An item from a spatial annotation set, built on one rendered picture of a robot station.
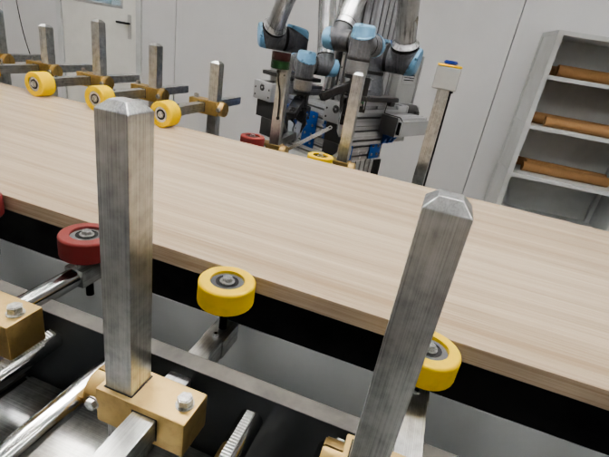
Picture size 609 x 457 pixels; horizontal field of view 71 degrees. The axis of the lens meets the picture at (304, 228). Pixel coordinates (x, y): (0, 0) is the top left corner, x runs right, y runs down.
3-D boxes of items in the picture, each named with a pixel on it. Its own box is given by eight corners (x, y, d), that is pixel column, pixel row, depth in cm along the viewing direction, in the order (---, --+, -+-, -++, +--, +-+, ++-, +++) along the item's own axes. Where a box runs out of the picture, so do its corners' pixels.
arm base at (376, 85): (362, 90, 205) (367, 68, 201) (389, 96, 196) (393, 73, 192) (343, 89, 195) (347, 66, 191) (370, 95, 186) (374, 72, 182)
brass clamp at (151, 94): (140, 95, 165) (140, 82, 163) (169, 102, 162) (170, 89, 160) (129, 97, 160) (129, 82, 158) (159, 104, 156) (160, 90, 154)
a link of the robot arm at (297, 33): (309, 56, 218) (314, 28, 212) (285, 53, 213) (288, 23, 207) (302, 54, 228) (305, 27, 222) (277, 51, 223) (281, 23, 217)
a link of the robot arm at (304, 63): (313, 51, 174) (320, 53, 167) (308, 79, 178) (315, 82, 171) (294, 48, 171) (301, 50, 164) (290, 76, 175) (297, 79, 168)
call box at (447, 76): (431, 89, 132) (439, 62, 128) (454, 93, 130) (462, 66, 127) (430, 90, 125) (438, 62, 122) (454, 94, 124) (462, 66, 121)
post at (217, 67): (207, 189, 168) (215, 60, 149) (214, 190, 168) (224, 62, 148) (202, 190, 165) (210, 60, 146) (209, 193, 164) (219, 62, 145)
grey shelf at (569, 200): (479, 211, 400) (543, 33, 337) (581, 235, 385) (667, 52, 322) (486, 228, 360) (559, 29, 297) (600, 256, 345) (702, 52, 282)
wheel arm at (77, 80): (133, 81, 190) (133, 72, 189) (140, 82, 189) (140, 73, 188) (35, 86, 146) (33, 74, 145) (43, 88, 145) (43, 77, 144)
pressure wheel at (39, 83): (43, 65, 146) (59, 82, 146) (34, 84, 150) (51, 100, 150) (27, 66, 141) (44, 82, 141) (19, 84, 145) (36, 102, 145)
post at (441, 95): (400, 221, 148) (436, 87, 130) (413, 225, 147) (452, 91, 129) (398, 225, 144) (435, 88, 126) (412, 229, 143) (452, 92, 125)
